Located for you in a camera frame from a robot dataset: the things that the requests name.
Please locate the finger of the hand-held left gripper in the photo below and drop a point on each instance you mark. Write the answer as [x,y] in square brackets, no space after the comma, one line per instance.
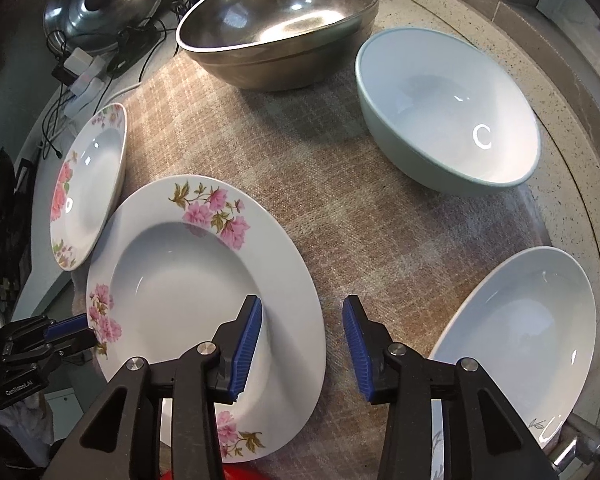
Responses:
[70,327]

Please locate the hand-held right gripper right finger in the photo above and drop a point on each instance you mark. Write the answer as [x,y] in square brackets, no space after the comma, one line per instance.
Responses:
[356,350]

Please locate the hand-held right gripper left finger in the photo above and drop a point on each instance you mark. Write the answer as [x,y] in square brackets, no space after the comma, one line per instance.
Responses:
[247,345]

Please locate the floral white plate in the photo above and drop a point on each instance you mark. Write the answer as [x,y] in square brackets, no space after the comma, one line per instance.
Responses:
[87,185]
[180,270]

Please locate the plain white plate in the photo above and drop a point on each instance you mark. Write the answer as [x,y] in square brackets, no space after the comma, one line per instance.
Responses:
[520,335]

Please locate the stainless steel bowl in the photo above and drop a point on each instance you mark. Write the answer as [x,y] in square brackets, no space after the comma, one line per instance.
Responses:
[280,15]

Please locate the person's left hand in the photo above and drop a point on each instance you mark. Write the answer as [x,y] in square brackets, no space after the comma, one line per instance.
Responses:
[15,420]

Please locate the red object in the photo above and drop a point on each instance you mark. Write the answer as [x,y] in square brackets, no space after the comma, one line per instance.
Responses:
[232,474]

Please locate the beige plaid cloth mat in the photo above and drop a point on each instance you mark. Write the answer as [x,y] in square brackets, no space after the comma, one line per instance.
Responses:
[305,185]

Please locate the white power adapter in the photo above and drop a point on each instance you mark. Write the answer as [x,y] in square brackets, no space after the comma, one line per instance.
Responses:
[87,87]

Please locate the black power adapter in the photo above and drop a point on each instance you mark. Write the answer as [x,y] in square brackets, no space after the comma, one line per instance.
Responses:
[62,72]

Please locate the light green bowl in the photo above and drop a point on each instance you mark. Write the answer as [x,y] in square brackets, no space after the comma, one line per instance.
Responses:
[445,110]

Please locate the white charger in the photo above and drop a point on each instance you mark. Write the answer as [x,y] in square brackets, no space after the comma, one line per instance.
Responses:
[82,62]

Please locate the steel pot lid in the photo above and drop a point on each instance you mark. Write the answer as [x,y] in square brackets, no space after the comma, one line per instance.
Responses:
[125,15]

